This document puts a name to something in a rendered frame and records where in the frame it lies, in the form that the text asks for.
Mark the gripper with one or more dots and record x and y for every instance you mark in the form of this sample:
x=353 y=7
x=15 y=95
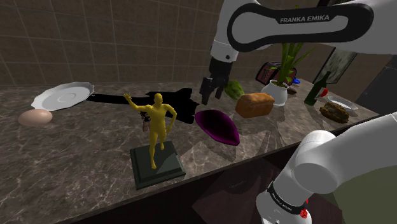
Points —
x=220 y=69

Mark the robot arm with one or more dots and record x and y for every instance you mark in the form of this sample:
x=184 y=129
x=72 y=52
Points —
x=316 y=167

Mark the green lettuce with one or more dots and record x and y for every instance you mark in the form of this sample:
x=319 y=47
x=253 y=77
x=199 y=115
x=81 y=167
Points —
x=234 y=89

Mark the purple bowl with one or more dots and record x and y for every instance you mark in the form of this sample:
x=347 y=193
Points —
x=218 y=126

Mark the brown bread loaf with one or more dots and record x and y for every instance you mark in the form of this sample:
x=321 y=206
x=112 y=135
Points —
x=254 y=104

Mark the red toaster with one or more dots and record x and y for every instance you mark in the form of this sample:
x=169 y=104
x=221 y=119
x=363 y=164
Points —
x=269 y=73

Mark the yellow figure on dark base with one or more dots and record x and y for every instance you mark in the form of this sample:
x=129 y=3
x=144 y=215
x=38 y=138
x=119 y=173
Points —
x=157 y=118

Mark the green plant in white pot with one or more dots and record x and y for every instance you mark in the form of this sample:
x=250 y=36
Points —
x=276 y=92

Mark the small brown figure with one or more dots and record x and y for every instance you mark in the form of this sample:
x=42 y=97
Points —
x=145 y=122

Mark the blue small object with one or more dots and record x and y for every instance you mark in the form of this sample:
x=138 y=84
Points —
x=296 y=81

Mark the dark green bottle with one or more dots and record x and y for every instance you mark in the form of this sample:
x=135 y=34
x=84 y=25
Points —
x=314 y=93

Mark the red small object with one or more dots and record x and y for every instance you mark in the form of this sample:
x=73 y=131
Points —
x=324 y=92

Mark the brown sandwich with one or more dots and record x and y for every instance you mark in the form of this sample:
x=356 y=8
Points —
x=335 y=112

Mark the white shallow bowl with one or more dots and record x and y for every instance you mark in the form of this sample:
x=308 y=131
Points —
x=342 y=102

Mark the white scalloped plate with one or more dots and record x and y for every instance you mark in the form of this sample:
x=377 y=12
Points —
x=63 y=96

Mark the beige egg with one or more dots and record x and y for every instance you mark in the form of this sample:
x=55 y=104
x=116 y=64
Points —
x=35 y=117

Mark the framed wall picture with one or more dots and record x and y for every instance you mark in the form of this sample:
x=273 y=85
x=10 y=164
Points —
x=339 y=65

